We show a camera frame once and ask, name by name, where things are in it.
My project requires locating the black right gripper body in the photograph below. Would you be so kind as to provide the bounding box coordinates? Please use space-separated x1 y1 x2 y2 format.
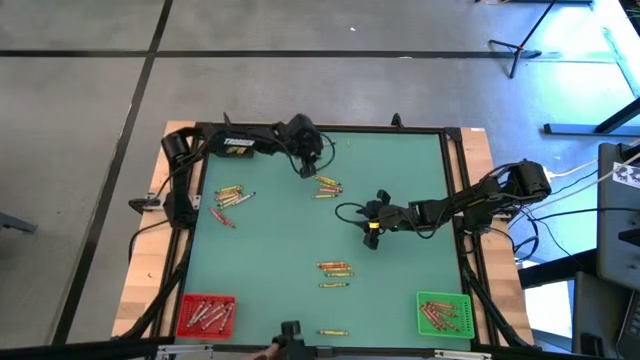
360 189 396 251

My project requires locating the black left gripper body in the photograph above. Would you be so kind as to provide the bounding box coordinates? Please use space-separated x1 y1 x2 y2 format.
279 113 325 180

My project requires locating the black plastic basket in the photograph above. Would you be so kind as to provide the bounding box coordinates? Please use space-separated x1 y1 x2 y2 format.
212 127 257 160

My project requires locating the green table mat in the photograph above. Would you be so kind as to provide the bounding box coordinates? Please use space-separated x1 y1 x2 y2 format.
185 129 474 350

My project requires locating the green plastic basket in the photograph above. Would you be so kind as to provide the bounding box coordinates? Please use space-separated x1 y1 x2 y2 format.
416 291 476 338

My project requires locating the black handheld tool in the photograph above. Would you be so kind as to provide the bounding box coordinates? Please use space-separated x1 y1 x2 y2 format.
272 320 307 360

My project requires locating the person's hand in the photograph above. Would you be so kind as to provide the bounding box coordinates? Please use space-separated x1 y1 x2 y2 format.
245 343 284 360

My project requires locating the black floor beam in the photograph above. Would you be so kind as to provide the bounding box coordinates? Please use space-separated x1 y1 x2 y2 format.
518 248 599 290

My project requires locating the red plastic basket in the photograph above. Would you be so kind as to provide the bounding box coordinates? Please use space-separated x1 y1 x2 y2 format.
175 293 238 340

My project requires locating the black floor stand base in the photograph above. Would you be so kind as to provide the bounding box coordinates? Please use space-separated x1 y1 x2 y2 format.
543 97 640 138

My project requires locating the black tripod stand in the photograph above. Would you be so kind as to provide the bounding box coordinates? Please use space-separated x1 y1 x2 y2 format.
488 0 559 80

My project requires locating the grey equipment cabinet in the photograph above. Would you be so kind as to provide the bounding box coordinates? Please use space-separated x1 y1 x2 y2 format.
597 142 640 292

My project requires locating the grey computer case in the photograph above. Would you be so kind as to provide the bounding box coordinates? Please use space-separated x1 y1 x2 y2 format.
572 271 640 360

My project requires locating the printed marker sheet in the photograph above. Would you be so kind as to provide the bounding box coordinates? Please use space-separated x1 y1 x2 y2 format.
612 160 640 190

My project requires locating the grey metal foot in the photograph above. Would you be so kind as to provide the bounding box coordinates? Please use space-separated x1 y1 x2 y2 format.
0 212 39 234

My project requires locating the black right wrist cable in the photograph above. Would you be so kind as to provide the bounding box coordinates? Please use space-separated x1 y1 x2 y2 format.
334 201 369 225

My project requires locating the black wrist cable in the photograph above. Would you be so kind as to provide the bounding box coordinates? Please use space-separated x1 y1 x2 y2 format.
334 201 369 225
287 132 337 174

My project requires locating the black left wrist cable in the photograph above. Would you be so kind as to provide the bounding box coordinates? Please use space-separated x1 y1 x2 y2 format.
287 132 337 174

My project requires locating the black metal rig frame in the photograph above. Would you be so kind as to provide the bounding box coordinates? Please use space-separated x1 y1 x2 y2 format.
113 112 534 360

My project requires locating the silver frame bracket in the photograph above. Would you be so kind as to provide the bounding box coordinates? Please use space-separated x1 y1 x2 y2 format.
156 343 215 359
433 349 494 360

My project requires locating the black floor cable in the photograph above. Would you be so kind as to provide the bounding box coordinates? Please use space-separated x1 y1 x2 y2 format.
522 169 600 211

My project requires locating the white floor cable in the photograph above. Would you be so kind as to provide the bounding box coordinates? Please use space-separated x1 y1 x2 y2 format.
549 149 640 179

